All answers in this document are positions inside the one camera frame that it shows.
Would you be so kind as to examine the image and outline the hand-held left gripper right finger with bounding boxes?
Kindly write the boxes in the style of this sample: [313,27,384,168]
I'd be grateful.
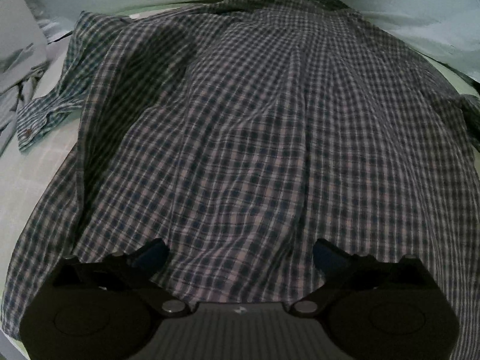
[287,237,433,317]

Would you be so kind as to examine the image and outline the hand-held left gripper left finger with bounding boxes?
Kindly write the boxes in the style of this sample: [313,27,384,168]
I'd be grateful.
[52,237,189,316]

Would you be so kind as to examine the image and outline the blue checked shirt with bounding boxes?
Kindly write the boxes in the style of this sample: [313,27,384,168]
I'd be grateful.
[2,0,480,360]

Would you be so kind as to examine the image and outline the green grid bed sheet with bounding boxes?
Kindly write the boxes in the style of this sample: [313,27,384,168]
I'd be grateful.
[0,5,480,349]

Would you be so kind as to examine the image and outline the pale grey cloth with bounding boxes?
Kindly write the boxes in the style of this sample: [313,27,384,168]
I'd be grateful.
[0,54,51,156]

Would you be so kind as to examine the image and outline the white rounded board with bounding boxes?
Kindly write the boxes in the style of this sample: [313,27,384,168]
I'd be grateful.
[0,0,47,69]

